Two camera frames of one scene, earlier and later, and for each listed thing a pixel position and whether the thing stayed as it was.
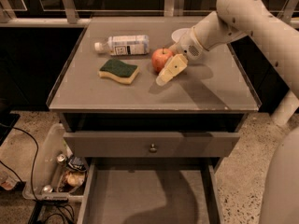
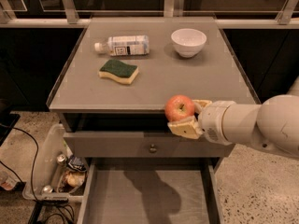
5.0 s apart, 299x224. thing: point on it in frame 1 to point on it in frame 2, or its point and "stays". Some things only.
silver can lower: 48,189 stays
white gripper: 188,46 to 211,119
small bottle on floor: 7,181 stays
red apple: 160,58 to 178,106
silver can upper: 61,158 stays
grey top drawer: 150,144 stays
